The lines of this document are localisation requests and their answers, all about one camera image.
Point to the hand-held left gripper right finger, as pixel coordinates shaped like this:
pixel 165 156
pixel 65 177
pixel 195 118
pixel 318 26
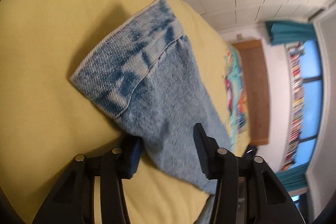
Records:
pixel 202 153

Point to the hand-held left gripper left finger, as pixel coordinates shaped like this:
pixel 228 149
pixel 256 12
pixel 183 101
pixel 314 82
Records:
pixel 134 158

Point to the light blue denim jacket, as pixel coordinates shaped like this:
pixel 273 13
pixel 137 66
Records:
pixel 162 87

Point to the black backpack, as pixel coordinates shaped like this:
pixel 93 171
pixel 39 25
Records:
pixel 250 151

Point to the wooden headboard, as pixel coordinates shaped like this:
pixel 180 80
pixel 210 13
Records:
pixel 256 92

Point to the row of colourful books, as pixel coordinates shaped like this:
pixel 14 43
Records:
pixel 296 98

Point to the dark framed window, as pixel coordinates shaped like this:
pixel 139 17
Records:
pixel 312 98

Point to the yellow cartoon printed bed sheet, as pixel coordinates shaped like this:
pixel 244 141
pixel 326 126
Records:
pixel 52 56

